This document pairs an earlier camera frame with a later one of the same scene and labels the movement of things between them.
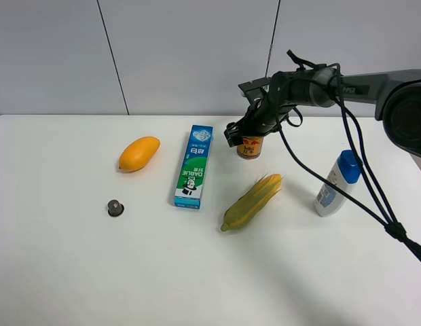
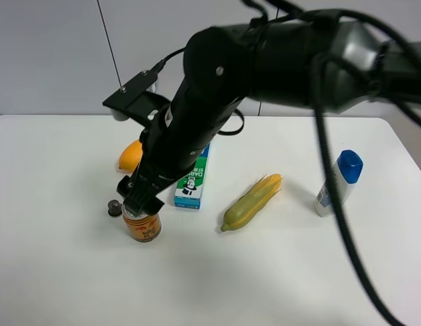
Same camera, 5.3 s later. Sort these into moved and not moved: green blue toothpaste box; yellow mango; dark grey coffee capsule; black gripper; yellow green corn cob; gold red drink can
Moved: gold red drink can; black gripper
Not moved: yellow green corn cob; green blue toothpaste box; yellow mango; dark grey coffee capsule
